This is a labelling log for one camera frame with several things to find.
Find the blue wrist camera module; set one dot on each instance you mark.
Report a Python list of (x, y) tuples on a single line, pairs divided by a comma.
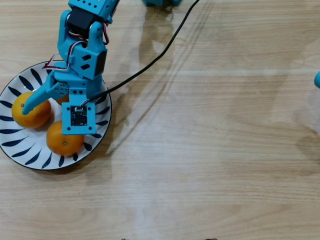
[(66, 117)]

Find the white plate blue petal pattern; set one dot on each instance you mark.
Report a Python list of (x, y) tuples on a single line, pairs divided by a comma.
[(30, 142)]

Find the yellowish orange fruit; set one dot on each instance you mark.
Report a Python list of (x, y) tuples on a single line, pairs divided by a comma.
[(35, 120)]

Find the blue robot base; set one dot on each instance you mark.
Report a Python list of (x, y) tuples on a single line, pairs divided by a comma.
[(162, 2)]

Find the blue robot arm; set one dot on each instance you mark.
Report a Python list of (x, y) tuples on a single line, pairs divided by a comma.
[(63, 42)]

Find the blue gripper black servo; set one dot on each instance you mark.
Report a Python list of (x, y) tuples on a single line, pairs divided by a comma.
[(59, 89)]

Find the small deep orange fruit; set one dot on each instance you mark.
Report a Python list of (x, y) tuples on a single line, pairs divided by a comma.
[(65, 145)]

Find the large deep orange fruit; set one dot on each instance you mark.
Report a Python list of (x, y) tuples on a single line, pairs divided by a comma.
[(62, 100)]

